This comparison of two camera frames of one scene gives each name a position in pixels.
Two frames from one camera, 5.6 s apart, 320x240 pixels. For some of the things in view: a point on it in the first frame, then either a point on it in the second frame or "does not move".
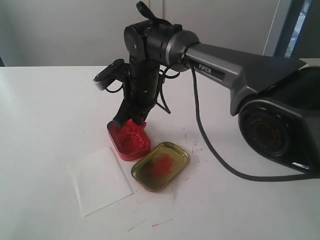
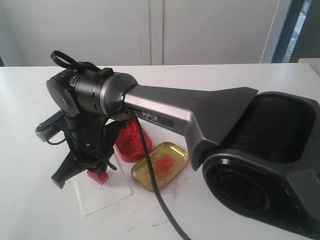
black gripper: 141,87 to 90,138
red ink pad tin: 131,140 does not move
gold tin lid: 159,167 does not move
